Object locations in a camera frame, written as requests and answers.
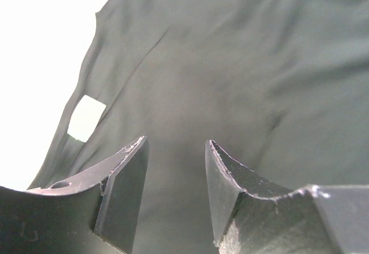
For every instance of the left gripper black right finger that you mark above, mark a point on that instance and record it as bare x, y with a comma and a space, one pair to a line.
251, 214

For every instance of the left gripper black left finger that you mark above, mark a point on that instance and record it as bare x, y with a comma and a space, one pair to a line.
94, 211

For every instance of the black t shirt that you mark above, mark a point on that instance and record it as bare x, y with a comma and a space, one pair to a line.
282, 85

